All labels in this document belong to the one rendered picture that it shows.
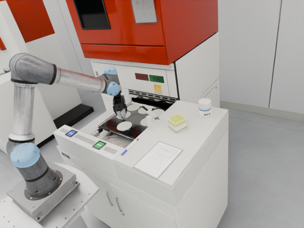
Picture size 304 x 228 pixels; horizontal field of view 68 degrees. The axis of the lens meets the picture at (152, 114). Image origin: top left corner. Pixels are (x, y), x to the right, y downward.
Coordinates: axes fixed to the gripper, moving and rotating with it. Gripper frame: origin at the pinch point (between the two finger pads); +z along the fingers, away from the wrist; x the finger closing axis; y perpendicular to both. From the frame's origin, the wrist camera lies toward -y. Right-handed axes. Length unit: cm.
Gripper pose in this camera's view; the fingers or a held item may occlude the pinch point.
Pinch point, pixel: (122, 118)
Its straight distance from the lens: 153.9
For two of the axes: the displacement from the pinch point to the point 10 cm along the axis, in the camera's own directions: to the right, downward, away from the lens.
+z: 1.7, 8.4, 5.2
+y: -0.8, -5.1, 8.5
